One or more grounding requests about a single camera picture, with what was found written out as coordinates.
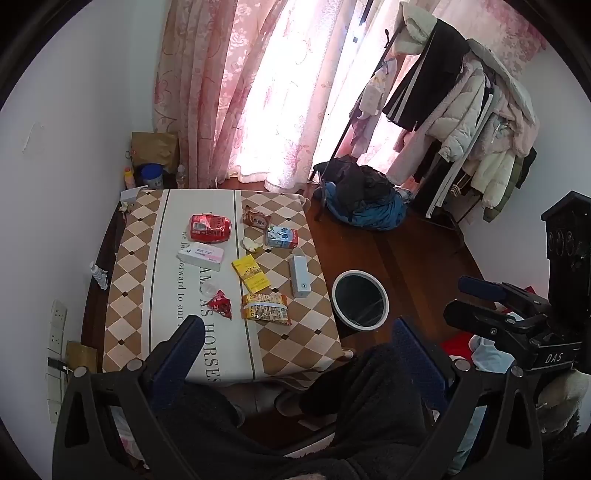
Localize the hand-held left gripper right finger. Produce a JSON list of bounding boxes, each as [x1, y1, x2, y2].
[[392, 318, 546, 480]]

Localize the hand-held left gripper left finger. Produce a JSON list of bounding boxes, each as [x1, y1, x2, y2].
[[52, 315, 206, 480]]

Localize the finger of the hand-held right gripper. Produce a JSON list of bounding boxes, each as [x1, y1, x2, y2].
[[444, 299, 525, 344], [458, 275, 509, 303]]

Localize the white round trash bin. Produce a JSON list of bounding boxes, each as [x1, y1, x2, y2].
[[331, 270, 391, 332]]

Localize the orange yellow snack packet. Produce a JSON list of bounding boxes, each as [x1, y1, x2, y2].
[[241, 292, 293, 325]]

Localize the grey white tall box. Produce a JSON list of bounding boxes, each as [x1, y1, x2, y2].
[[289, 255, 311, 298]]

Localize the blue white milk carton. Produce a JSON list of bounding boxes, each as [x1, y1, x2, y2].
[[264, 226, 299, 250]]

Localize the person's right hand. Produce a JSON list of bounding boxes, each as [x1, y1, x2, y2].
[[536, 369, 589, 435]]

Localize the light blue cloth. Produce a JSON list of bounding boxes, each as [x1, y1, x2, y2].
[[468, 337, 517, 374]]

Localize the small red wrapper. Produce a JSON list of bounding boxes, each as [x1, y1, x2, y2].
[[207, 290, 233, 320]]

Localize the checkered tablecloth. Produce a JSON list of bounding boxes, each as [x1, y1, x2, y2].
[[102, 187, 346, 387]]

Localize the white pink flat box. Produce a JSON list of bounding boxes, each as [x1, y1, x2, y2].
[[177, 243, 225, 266]]

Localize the black carved cabinet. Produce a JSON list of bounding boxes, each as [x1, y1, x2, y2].
[[541, 191, 591, 333]]

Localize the wooden board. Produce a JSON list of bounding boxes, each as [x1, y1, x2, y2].
[[65, 340, 99, 374]]

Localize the white spray bottle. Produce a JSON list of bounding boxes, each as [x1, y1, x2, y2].
[[89, 261, 110, 291]]

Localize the red soda can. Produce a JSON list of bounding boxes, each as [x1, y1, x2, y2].
[[187, 213, 232, 244]]

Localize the blue cloth heap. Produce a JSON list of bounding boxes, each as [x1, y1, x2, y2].
[[321, 182, 409, 232]]

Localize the brown red snack packet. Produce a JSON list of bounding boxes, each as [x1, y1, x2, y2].
[[243, 205, 271, 230]]

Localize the black clothes heap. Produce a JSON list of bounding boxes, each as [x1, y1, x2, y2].
[[325, 155, 398, 215]]

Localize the cream puffer jacket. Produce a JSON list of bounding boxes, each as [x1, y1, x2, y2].
[[425, 55, 492, 162]]

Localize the blue lid jar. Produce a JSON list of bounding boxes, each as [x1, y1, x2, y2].
[[141, 164, 165, 190]]

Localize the pink fuzzy robe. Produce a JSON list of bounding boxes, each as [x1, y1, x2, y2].
[[466, 39, 541, 158]]

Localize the brown paper bag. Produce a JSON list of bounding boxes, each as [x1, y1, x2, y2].
[[130, 131, 181, 174]]

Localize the black jacket white stripes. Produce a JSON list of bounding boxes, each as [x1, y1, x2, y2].
[[382, 18, 472, 132]]

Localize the black clothes rack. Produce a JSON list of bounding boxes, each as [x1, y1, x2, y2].
[[309, 0, 467, 232]]

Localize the pink floral curtain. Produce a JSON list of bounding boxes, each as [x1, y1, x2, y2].
[[152, 0, 259, 190]]

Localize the white puffer coat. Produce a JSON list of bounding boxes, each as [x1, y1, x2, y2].
[[398, 1, 439, 56]]

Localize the sheer pink curtain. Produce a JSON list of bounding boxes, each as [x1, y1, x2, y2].
[[222, 0, 416, 193]]

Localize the white wall sockets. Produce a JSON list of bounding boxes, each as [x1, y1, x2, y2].
[[45, 299, 68, 424]]

